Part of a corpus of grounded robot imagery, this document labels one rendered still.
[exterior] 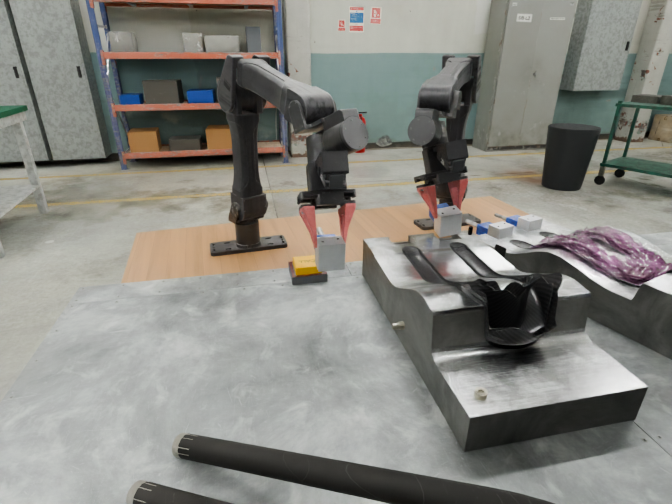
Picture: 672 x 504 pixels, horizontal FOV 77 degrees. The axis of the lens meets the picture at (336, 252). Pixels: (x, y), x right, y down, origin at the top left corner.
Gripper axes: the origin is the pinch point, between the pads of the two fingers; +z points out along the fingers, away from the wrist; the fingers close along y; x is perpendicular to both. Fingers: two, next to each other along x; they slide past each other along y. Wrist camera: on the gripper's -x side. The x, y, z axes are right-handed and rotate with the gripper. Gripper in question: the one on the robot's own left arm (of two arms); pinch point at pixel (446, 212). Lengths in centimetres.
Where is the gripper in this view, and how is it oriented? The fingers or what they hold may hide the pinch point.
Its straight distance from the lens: 97.8
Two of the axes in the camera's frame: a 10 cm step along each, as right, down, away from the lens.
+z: 1.9, 9.8, 1.1
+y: 9.7, -2.0, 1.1
